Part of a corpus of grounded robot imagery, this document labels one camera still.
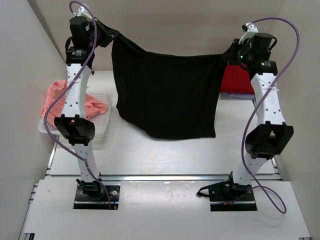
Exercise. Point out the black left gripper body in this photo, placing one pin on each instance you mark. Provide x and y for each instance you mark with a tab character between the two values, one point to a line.
107	35

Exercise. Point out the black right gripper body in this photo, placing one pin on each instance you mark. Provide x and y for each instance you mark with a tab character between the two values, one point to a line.
232	49

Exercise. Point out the black t-shirt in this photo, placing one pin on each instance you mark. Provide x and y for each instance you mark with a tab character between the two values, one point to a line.
168	97

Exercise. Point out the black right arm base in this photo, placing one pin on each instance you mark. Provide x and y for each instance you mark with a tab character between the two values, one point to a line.
228	196

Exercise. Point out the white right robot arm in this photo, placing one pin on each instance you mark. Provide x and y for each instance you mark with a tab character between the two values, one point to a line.
271	134

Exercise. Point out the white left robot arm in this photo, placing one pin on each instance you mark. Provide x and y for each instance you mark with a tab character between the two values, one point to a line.
86	35

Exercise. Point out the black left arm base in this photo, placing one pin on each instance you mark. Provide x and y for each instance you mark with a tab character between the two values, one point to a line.
92	196

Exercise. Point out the red folded t-shirt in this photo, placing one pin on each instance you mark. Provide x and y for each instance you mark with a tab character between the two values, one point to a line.
236	81

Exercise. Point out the lavender folded t-shirt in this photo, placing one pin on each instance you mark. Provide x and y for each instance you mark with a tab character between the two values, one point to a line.
236	96

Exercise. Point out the pink t-shirt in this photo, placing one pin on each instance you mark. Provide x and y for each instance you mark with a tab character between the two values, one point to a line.
92	106

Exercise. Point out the white plastic basket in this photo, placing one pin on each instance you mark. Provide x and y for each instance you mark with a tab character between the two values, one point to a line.
100	120

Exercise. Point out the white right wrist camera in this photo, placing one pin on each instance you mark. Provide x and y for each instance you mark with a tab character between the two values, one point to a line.
249	30

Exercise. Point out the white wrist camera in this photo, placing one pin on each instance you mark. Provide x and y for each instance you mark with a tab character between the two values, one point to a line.
82	12
249	30

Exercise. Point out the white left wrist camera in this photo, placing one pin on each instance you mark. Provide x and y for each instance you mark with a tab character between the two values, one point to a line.
82	12

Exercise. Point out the aluminium table rail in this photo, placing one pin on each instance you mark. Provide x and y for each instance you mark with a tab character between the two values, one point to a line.
263	177

